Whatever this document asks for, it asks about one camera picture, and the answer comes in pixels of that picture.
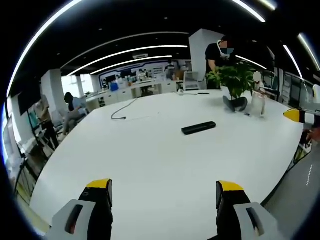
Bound clear plastic bag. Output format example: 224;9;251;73
250;90;267;118

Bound black remote control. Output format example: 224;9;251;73
181;121;217;136

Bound white box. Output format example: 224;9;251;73
183;71;202;91

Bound white counter cabinets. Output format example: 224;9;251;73
86;79;179;109

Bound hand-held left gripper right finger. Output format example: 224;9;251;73
215;180;288;240

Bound black cable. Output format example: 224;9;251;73
111;97;139;120

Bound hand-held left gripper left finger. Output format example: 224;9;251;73
44;178;114;240

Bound green potted plant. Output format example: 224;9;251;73
205;61;258;113

